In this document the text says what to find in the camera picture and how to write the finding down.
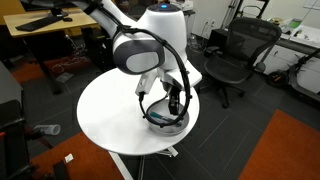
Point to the small white card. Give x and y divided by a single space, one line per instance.
68 158

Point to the white bowl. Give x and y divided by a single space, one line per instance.
162 109

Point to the clear plastic bottle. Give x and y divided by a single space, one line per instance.
49 129

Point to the black mesh office chair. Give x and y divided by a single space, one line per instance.
246 39

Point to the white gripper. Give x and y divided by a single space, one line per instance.
172 77

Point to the black keyboard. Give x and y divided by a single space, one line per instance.
37 24

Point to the black electric scooter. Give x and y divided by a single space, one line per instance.
281 78

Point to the black computer mouse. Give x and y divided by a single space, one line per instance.
67 19

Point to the white cabinet counter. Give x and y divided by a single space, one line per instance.
293 44

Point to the round white table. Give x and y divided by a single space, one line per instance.
109 114

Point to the teal and silver pen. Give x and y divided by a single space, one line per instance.
163 118

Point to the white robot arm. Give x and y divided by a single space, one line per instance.
141 48

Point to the black chair at left edge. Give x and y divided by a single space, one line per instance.
14 156

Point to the wooden desk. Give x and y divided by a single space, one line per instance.
80 19

